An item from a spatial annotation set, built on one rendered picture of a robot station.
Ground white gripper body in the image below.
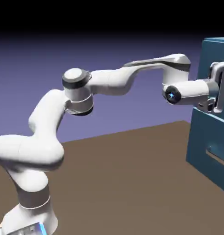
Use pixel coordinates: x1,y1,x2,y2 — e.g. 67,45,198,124
209,62,224,114

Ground blue drawer front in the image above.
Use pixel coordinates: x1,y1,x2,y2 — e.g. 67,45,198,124
185,107,224,195
196,42,224,111

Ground blue cabinet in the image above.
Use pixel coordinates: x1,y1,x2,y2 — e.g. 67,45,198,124
185,37,224,195

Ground silver bar drawer handle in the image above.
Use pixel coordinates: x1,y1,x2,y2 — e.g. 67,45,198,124
205,145,224,167

